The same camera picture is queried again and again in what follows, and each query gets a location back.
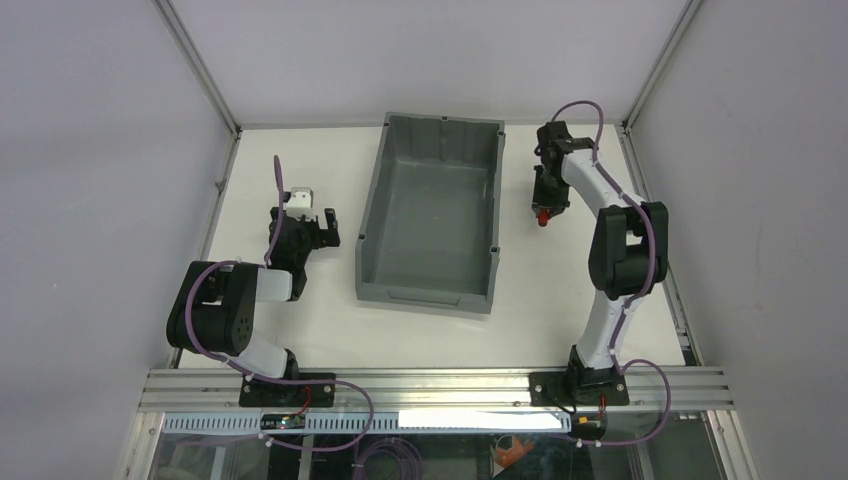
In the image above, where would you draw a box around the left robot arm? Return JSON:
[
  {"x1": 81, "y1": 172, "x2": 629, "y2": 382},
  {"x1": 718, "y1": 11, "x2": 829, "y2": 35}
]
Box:
[{"x1": 166, "y1": 207, "x2": 341, "y2": 382}]

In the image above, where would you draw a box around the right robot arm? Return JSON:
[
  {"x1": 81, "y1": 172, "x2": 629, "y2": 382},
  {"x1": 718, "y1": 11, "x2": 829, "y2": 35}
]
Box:
[{"x1": 531, "y1": 121, "x2": 669, "y2": 389}]

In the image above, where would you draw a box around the grey plastic storage bin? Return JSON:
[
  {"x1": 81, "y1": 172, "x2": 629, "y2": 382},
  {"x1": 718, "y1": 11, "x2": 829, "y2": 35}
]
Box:
[{"x1": 354, "y1": 112, "x2": 506, "y2": 314}]

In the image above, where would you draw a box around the orange object under table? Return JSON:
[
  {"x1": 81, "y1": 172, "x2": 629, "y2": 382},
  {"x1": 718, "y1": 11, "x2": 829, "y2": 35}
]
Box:
[{"x1": 492, "y1": 435, "x2": 535, "y2": 469}]

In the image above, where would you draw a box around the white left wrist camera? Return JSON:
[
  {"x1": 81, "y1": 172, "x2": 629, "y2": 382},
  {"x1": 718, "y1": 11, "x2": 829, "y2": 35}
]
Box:
[{"x1": 284, "y1": 187, "x2": 315, "y2": 222}]

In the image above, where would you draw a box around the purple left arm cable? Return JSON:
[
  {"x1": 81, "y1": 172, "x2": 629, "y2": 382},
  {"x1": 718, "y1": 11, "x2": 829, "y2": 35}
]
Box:
[{"x1": 184, "y1": 155, "x2": 376, "y2": 454}]

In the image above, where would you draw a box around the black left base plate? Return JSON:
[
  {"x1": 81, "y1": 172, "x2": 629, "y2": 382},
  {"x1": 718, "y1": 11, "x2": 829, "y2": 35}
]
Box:
[{"x1": 238, "y1": 372, "x2": 336, "y2": 408}]

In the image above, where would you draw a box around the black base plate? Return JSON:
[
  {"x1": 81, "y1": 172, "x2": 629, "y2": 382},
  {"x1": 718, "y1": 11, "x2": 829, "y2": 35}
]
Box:
[
  {"x1": 528, "y1": 370, "x2": 630, "y2": 408},
  {"x1": 238, "y1": 372, "x2": 336, "y2": 408}
]

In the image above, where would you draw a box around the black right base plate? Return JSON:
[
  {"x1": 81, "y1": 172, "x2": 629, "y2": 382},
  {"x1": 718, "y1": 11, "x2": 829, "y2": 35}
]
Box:
[{"x1": 528, "y1": 370, "x2": 630, "y2": 408}]

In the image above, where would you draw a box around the aluminium front rail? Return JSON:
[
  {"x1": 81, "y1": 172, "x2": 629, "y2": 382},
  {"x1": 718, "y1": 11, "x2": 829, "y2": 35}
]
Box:
[{"x1": 138, "y1": 366, "x2": 735, "y2": 413}]

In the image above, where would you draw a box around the white slotted cable duct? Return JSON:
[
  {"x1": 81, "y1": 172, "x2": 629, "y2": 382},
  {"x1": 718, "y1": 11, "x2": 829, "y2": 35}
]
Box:
[{"x1": 162, "y1": 409, "x2": 571, "y2": 436}]

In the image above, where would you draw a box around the coiled purple cable below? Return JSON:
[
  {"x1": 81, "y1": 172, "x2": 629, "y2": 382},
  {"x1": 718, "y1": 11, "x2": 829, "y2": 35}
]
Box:
[{"x1": 354, "y1": 437, "x2": 425, "y2": 480}]

